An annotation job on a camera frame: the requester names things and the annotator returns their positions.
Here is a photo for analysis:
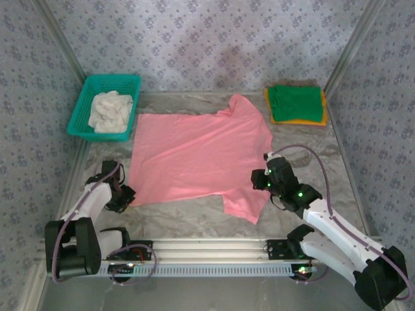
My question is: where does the pink t-shirt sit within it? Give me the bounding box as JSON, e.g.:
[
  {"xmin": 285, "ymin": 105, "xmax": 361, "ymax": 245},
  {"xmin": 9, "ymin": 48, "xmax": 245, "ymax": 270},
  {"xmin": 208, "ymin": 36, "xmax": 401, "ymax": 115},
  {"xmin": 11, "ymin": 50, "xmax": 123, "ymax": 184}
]
[{"xmin": 128, "ymin": 93, "xmax": 273, "ymax": 225}]

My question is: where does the orange folded t-shirt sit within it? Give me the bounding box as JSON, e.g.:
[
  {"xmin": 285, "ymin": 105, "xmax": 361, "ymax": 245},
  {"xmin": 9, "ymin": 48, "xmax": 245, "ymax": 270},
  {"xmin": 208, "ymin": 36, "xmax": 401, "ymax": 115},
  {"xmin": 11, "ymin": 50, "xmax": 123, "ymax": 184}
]
[{"xmin": 264, "ymin": 87, "xmax": 327, "ymax": 126}]

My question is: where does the control board with LEDs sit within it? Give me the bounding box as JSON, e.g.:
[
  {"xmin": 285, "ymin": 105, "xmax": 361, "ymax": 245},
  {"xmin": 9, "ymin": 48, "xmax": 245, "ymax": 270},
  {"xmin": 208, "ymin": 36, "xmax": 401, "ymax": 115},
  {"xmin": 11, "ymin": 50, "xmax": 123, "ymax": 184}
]
[
  {"xmin": 290, "ymin": 264, "xmax": 318, "ymax": 281},
  {"xmin": 108, "ymin": 262, "xmax": 136, "ymax": 282}
]

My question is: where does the green folded t-shirt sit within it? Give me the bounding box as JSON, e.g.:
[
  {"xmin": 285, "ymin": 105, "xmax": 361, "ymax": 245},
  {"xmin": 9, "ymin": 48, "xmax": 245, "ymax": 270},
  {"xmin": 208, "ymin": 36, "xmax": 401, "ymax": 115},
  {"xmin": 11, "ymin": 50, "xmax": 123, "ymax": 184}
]
[{"xmin": 267, "ymin": 84, "xmax": 325, "ymax": 123}]

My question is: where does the teal plastic basket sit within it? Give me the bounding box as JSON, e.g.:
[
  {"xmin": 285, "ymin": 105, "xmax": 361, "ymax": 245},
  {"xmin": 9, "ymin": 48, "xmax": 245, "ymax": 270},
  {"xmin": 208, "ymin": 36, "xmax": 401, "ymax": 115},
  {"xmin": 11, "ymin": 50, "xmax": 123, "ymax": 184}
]
[{"xmin": 67, "ymin": 74, "xmax": 143, "ymax": 143}]

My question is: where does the white t-shirt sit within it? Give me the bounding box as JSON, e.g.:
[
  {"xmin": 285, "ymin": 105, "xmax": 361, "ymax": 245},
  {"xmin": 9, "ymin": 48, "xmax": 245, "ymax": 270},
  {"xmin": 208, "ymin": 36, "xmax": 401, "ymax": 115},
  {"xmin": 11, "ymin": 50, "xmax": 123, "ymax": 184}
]
[{"xmin": 88, "ymin": 90, "xmax": 134, "ymax": 133}]

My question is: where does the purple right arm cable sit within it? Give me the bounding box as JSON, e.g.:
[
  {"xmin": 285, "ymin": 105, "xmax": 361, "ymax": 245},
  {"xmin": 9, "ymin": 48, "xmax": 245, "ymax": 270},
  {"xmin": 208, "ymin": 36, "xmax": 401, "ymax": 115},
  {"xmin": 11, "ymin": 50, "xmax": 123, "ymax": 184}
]
[{"xmin": 268, "ymin": 144, "xmax": 412, "ymax": 302}]

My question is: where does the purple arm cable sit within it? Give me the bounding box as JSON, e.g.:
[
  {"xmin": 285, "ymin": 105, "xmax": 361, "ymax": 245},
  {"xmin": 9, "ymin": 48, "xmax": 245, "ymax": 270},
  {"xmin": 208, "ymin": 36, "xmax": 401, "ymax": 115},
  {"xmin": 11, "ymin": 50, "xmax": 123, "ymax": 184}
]
[
  {"xmin": 51, "ymin": 161, "xmax": 157, "ymax": 286},
  {"xmin": 268, "ymin": 144, "xmax": 412, "ymax": 302}
]

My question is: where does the aluminium side rail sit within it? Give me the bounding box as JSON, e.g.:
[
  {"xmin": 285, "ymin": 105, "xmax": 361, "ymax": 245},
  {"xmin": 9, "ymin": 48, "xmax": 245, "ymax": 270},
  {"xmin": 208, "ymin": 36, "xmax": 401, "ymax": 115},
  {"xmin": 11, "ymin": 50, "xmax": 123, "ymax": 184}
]
[
  {"xmin": 325, "ymin": 92, "xmax": 371, "ymax": 237},
  {"xmin": 48, "ymin": 139, "xmax": 90, "ymax": 239}
]

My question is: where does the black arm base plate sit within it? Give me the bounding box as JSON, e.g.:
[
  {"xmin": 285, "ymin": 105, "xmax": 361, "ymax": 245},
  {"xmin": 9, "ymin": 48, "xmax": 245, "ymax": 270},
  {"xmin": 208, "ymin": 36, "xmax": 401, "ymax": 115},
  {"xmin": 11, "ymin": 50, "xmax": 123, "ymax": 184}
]
[
  {"xmin": 106, "ymin": 240, "xmax": 154, "ymax": 262},
  {"xmin": 266, "ymin": 238, "xmax": 312, "ymax": 261}
]

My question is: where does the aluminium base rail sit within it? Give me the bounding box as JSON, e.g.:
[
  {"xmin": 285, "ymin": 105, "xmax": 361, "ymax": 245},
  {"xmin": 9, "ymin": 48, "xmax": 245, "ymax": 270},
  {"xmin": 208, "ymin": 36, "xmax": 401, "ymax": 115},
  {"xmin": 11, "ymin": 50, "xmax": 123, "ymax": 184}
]
[{"xmin": 37, "ymin": 238, "xmax": 388, "ymax": 263}]

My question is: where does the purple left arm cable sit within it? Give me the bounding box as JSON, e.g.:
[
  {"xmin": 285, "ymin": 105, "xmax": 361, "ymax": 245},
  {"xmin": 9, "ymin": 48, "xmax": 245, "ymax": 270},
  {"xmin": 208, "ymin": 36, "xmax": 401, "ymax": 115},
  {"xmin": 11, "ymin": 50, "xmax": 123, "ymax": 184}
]
[{"xmin": 51, "ymin": 161, "xmax": 157, "ymax": 286}]

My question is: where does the grey slotted cable duct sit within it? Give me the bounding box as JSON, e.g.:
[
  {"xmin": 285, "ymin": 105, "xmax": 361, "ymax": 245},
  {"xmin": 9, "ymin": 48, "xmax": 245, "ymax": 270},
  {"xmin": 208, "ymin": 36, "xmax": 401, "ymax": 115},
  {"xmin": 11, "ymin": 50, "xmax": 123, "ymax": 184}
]
[{"xmin": 97, "ymin": 262, "xmax": 301, "ymax": 278}]

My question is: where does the aluminium frame post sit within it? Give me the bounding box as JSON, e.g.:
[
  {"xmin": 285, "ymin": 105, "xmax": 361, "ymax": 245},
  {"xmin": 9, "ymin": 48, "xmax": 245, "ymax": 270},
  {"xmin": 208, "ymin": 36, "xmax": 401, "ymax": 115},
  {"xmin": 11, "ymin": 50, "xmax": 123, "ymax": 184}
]
[
  {"xmin": 323, "ymin": 0, "xmax": 387, "ymax": 95},
  {"xmin": 32, "ymin": 0, "xmax": 89, "ymax": 86}
]

